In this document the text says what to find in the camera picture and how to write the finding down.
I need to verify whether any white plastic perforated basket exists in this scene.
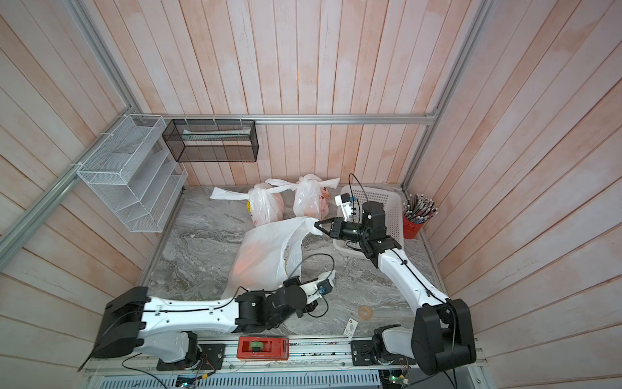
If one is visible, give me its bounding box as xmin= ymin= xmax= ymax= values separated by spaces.
xmin=340 ymin=185 xmax=404 ymax=246

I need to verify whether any red metal pencil bucket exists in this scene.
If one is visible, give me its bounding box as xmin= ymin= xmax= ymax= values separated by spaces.
xmin=403 ymin=215 xmax=424 ymax=240

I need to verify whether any white printed plastic bag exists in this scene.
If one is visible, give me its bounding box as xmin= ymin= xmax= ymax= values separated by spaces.
xmin=267 ymin=173 xmax=340 ymax=220

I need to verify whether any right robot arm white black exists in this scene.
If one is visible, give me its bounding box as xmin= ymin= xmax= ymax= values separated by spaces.
xmin=314 ymin=201 xmax=476 ymax=376

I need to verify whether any black wire mesh basket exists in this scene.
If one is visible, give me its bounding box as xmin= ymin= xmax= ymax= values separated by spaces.
xmin=163 ymin=118 xmax=259 ymax=163

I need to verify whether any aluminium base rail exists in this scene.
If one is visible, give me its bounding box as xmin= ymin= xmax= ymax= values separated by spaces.
xmin=74 ymin=336 xmax=496 ymax=388

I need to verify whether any white wire mesh shelf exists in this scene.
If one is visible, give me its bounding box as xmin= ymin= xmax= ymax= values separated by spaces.
xmin=78 ymin=114 xmax=188 ymax=233

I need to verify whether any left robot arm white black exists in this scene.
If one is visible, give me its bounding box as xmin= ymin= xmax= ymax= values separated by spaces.
xmin=90 ymin=273 xmax=334 ymax=364

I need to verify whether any small white card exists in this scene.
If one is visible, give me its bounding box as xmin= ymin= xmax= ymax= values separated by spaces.
xmin=343 ymin=318 xmax=358 ymax=340

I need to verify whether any red tape dispenser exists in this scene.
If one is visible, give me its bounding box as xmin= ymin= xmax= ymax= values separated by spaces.
xmin=236 ymin=336 xmax=289 ymax=361

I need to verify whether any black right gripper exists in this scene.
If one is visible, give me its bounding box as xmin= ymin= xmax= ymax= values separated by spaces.
xmin=317 ymin=219 xmax=372 ymax=246

